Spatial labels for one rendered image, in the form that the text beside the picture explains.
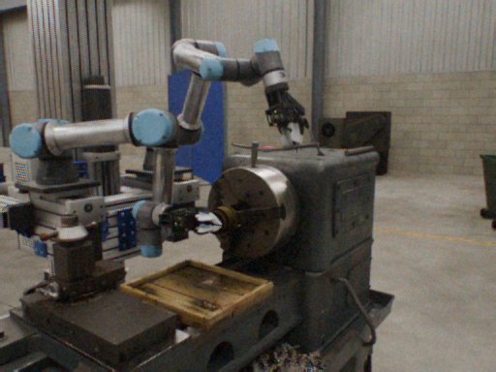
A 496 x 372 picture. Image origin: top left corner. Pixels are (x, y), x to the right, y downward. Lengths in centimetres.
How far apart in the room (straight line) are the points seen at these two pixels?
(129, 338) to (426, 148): 1078
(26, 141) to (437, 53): 1065
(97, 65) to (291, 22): 1092
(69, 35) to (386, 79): 1017
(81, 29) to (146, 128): 72
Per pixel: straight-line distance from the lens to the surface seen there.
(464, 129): 1133
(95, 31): 202
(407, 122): 1145
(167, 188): 157
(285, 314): 151
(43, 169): 170
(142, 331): 95
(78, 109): 194
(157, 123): 138
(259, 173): 138
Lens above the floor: 141
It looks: 10 degrees down
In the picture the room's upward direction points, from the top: straight up
